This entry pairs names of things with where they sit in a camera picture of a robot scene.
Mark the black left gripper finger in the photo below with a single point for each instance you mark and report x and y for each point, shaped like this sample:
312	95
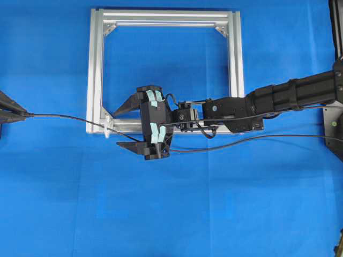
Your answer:
8	105
9	117

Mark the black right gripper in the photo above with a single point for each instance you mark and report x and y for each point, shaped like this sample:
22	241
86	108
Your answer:
148	150

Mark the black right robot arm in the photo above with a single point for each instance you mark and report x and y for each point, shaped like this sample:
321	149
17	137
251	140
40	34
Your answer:
238	114

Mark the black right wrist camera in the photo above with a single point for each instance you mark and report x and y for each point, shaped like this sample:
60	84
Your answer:
153	112

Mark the silver aluminium extrusion frame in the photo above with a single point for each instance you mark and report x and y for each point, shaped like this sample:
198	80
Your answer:
193	54

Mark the black rail at right edge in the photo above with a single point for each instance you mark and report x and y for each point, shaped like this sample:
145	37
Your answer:
335	7

